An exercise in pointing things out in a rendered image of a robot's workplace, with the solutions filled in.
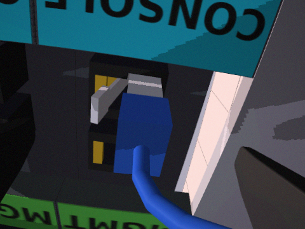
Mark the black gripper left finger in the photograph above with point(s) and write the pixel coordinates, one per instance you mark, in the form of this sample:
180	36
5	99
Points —
16	139

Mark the blue cable plug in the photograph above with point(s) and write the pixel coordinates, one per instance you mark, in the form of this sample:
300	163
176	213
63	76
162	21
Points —
143	130

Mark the dark grey flat panel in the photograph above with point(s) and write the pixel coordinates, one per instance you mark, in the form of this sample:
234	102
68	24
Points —
55	54

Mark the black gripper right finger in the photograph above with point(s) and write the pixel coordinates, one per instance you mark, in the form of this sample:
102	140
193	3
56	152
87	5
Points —
273	194

